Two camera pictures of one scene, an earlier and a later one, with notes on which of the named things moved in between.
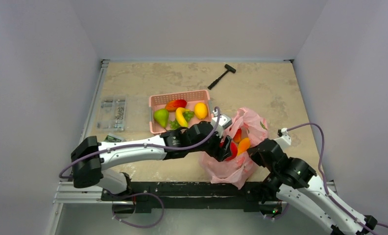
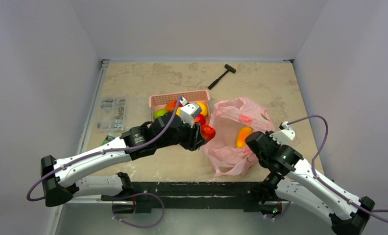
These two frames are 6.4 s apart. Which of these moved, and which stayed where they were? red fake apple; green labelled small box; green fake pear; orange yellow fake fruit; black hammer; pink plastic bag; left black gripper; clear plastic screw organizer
Moved: orange yellow fake fruit; red fake apple; pink plastic bag; left black gripper
Stayed: black hammer; green labelled small box; clear plastic screw organizer; green fake pear
